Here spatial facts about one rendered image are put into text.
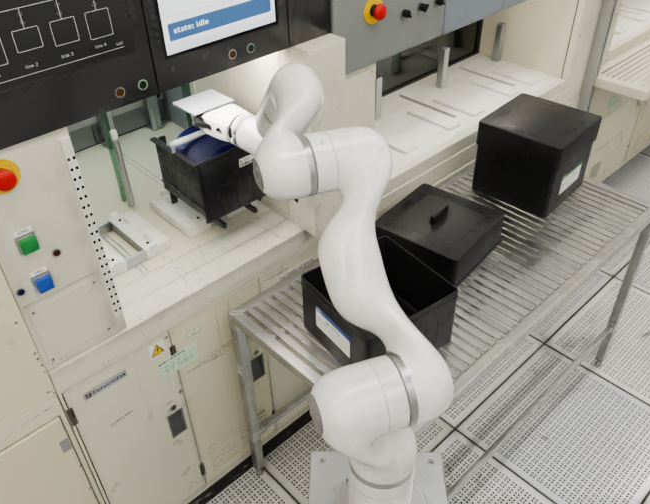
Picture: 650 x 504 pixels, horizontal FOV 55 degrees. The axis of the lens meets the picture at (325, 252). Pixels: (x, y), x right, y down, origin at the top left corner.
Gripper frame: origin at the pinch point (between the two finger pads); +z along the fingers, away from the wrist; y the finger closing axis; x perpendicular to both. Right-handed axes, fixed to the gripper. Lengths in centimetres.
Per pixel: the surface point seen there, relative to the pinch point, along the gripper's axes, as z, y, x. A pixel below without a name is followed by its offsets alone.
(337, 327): -54, -6, -35
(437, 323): -68, 14, -37
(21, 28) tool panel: -19, -44, 35
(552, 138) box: -51, 87, -21
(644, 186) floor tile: -31, 255, -121
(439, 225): -44, 45, -37
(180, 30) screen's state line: -18.8, -14.3, 27.8
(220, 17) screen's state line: -18.7, -4.6, 28.1
